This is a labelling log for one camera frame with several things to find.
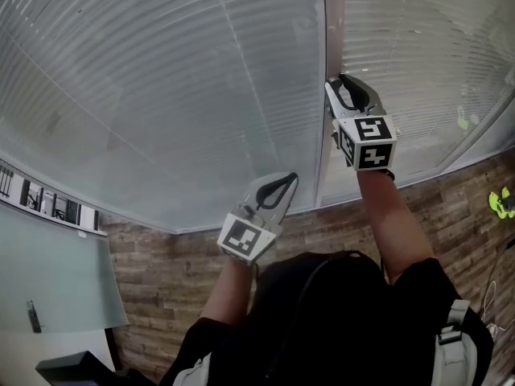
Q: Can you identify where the black equipment case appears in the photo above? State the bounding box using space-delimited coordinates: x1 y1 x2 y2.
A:
35 349 159 386

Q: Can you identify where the grey backpack strap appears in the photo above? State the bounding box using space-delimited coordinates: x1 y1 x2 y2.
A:
172 351 213 386
430 298 472 386

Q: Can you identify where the long white floor cable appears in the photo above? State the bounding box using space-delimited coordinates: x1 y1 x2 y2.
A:
480 278 515 338

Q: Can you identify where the person's black shirt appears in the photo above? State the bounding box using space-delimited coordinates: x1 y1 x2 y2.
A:
159 250 496 386

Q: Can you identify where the person's left forearm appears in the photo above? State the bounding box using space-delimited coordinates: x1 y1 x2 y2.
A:
199 255 259 330

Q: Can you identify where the metal door handle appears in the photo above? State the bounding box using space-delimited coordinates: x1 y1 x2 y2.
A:
25 299 43 335

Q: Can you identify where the person's right forearm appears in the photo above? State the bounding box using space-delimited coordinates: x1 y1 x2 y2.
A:
355 169 436 285

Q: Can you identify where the frosted glass door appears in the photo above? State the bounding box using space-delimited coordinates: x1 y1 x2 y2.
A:
0 202 130 336

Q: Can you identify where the black metal railing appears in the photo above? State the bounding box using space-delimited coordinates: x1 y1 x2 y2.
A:
0 165 100 232

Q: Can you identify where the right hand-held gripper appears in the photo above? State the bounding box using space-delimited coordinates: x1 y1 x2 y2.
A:
324 73 398 173

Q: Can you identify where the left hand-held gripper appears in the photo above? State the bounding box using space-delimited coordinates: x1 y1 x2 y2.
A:
216 170 300 267

